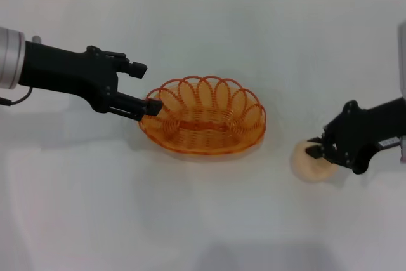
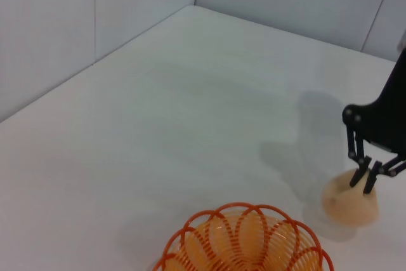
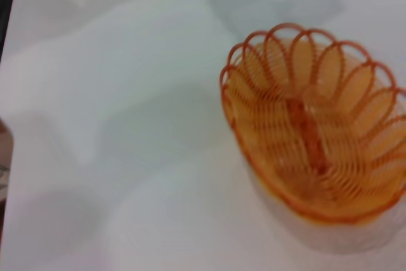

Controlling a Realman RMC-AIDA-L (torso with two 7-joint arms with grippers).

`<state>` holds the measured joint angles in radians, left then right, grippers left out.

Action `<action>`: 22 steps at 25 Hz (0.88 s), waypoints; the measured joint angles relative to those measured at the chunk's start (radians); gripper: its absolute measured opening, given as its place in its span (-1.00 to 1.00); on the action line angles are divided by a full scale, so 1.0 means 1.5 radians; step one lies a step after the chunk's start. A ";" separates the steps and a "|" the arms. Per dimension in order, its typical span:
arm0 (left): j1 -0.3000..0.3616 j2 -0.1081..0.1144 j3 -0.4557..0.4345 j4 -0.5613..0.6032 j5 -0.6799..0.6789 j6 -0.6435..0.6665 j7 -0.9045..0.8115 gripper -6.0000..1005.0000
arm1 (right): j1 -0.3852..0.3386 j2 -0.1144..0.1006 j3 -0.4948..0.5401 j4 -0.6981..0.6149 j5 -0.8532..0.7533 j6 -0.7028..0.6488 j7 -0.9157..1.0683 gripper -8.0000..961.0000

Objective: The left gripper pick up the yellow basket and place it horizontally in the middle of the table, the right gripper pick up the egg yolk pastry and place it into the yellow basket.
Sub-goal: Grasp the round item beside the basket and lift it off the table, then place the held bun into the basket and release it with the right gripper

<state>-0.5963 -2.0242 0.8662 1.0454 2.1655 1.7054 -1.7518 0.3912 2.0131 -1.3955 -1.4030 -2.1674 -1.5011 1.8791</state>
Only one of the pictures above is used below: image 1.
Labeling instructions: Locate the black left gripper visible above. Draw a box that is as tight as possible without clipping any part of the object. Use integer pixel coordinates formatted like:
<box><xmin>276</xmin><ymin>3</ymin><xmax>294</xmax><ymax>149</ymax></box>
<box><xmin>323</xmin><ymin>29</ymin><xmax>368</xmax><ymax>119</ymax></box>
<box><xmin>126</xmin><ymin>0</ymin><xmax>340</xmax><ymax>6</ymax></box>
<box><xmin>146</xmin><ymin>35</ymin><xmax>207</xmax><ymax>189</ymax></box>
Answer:
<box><xmin>18</xmin><ymin>40</ymin><xmax>163</xmax><ymax>122</ymax></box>

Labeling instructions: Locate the beige round bread bun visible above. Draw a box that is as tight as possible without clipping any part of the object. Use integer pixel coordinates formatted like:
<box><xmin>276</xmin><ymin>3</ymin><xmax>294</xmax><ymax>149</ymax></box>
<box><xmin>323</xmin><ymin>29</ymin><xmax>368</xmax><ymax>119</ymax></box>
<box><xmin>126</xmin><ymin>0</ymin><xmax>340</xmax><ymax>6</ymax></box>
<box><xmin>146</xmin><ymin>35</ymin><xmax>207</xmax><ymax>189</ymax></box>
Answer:
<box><xmin>289</xmin><ymin>138</ymin><xmax>339</xmax><ymax>185</ymax></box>

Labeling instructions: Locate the orange woven plastic basket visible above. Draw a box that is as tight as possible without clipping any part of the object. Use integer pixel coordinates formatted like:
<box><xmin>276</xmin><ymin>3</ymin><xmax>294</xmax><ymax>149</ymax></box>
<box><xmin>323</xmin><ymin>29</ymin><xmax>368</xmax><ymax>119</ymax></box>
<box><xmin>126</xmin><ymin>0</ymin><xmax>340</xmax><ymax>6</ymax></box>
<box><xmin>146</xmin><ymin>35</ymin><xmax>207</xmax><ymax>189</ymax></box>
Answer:
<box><xmin>136</xmin><ymin>75</ymin><xmax>268</xmax><ymax>158</ymax></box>

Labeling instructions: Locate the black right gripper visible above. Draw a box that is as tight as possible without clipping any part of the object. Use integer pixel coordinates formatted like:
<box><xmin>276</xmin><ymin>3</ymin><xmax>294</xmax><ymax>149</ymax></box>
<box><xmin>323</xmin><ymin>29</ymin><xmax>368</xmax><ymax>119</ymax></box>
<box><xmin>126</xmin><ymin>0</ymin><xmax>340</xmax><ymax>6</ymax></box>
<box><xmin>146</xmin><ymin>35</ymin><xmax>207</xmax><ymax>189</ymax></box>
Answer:
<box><xmin>304</xmin><ymin>96</ymin><xmax>406</xmax><ymax>175</ymax></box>

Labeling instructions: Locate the thin dark cable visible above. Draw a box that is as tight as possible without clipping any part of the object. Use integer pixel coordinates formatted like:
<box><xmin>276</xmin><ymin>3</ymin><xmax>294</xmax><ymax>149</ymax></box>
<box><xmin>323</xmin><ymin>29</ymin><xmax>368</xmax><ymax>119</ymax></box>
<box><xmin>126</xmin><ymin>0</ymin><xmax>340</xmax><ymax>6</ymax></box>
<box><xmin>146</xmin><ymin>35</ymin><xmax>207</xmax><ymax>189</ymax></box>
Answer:
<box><xmin>0</xmin><ymin>86</ymin><xmax>34</xmax><ymax>107</ymax></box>

